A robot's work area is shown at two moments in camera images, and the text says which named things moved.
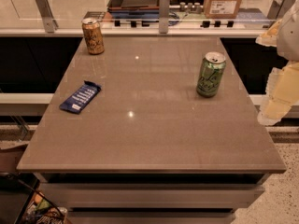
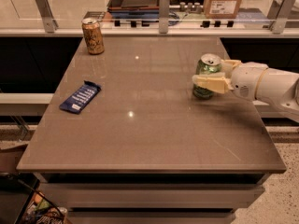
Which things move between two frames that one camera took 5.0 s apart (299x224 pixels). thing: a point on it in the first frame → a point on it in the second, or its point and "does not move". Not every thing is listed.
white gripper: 289,36 → 246,80
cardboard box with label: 223,1 does not move
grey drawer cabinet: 151,197 does not move
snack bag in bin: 42,211 does not move
